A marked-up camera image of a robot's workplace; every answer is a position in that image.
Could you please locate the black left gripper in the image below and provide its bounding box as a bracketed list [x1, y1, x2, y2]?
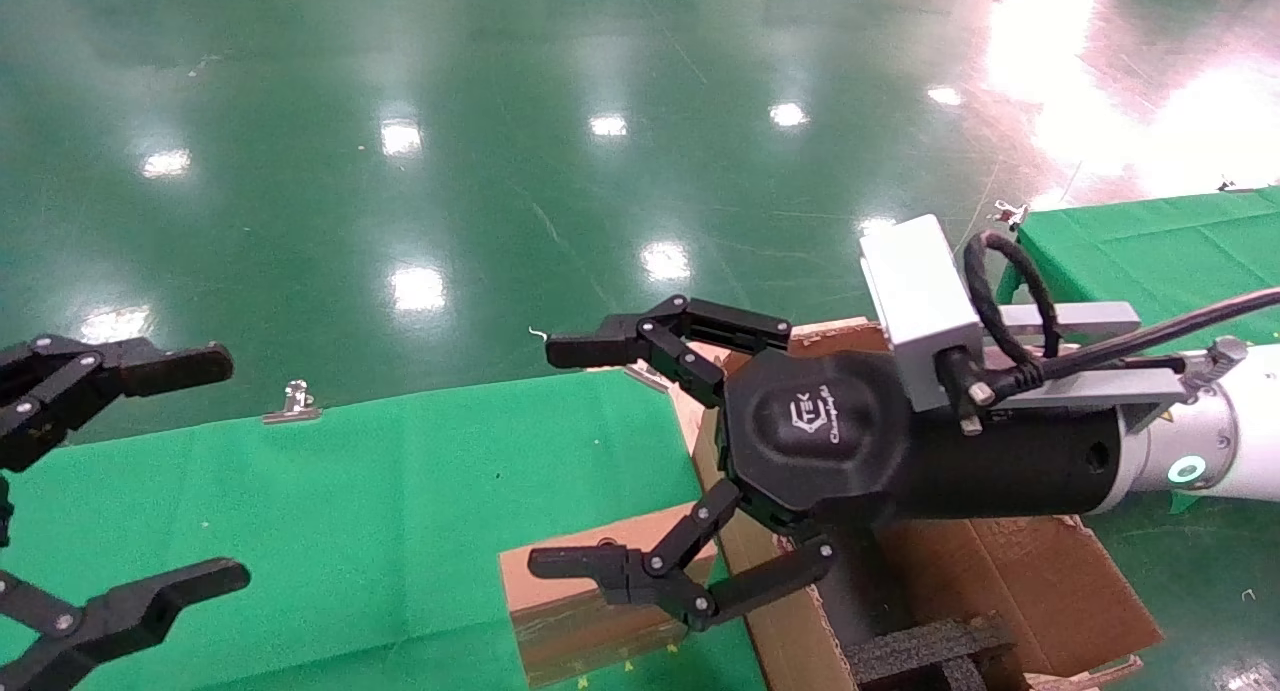
[0, 334, 251, 691]

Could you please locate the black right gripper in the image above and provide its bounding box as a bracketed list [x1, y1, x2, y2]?
[527, 294, 1124, 632]

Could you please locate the small cardboard box with hole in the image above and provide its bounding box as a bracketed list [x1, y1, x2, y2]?
[498, 501, 721, 690]

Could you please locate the large brown cardboard carton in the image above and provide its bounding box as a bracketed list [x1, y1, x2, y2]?
[668, 316, 1166, 691]

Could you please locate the large green table cloth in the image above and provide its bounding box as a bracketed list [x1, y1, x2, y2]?
[0, 369, 771, 691]

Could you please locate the smooth dark foam block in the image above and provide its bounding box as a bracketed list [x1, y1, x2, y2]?
[820, 526, 901, 652]

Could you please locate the textured dark foam strip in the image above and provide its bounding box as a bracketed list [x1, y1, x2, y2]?
[848, 614, 1023, 691]

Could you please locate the small green table cloth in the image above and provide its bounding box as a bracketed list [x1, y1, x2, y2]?
[997, 186, 1280, 517]

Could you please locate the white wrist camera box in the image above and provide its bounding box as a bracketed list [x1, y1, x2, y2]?
[858, 214, 986, 412]

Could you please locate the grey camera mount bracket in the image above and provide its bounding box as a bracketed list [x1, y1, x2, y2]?
[980, 301, 1251, 434]

